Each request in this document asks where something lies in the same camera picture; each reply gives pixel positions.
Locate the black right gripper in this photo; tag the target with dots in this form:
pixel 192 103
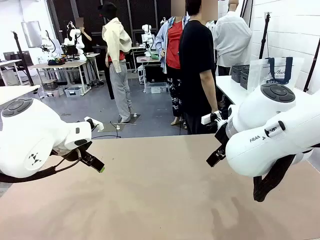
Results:
pixel 221 135

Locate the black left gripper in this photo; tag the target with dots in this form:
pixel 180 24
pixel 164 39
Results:
pixel 77 153

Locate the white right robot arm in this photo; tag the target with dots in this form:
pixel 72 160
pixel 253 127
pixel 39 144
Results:
pixel 262 120

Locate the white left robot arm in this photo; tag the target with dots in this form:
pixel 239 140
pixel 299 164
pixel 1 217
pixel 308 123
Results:
pixel 30 130

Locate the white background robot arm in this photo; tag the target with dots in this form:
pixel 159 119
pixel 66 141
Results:
pixel 72 41
pixel 147 35

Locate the person's right forearm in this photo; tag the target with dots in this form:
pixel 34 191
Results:
pixel 208 92

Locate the person's right hand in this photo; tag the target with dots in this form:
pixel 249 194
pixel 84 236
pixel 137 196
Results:
pixel 214 111

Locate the white side table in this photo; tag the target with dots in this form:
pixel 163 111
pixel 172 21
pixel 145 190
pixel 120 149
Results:
pixel 227 87

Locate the clear plastic storage box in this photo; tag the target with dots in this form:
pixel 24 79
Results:
pixel 156 88
pixel 73 92

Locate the person in black T-shirt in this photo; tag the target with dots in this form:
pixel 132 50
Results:
pixel 192 62

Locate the wood-top background table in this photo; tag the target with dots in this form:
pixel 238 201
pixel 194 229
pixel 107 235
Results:
pixel 57 65

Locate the grey background table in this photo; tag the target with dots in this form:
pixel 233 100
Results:
pixel 147 59

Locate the woman in red top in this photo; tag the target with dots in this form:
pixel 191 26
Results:
pixel 173 45

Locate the mannequin with white shirt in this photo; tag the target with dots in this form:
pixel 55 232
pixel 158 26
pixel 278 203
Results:
pixel 232 37

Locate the mannequin with cream jacket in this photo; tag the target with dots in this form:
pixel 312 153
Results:
pixel 116 42

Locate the black tripod stand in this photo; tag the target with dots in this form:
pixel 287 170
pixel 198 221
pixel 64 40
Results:
pixel 265 35
pixel 22 57

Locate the background person in black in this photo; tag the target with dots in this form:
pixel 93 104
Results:
pixel 85 33

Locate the white background desk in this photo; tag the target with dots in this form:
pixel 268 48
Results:
pixel 10 62

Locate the black slanted pole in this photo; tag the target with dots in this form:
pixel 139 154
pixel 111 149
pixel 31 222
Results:
pixel 312 65

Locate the white board panel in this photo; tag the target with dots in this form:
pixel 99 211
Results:
pixel 31 33

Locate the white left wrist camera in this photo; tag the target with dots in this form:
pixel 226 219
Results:
pixel 96 125

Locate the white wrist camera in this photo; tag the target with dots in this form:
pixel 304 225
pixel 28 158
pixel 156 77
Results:
pixel 96 125
pixel 208 118

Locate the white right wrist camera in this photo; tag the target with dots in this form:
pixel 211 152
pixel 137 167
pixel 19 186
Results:
pixel 208 118

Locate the mannequin floor base plate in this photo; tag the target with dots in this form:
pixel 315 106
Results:
pixel 113 126

